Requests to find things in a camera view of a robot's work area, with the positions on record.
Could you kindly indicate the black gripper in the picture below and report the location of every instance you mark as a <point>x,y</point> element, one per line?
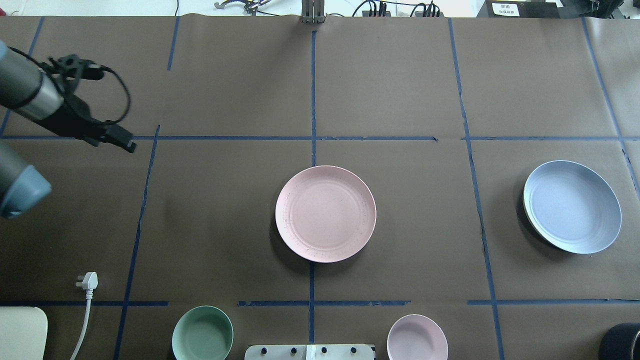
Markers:
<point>75,116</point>

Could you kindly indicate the blue plate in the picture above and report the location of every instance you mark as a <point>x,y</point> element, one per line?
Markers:
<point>572,207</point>

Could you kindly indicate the cream toaster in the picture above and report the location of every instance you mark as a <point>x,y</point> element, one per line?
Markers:
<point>23,333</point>

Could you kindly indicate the green bowl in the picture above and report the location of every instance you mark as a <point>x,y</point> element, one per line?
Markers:
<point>203,333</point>

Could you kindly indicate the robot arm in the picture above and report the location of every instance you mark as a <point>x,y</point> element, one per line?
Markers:
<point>39,99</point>

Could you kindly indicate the pink bowl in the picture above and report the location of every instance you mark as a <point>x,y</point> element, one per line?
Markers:
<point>416,337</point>

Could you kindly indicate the white camera post with base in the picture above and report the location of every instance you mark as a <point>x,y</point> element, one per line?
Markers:
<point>357,351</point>

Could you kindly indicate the aluminium frame post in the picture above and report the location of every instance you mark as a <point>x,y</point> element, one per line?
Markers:
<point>313,11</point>

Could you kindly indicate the pink plate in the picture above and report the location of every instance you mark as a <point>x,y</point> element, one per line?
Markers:
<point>325,214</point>

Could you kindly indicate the dark blue pot with lid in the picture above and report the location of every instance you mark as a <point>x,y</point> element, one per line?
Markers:
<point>621,342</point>

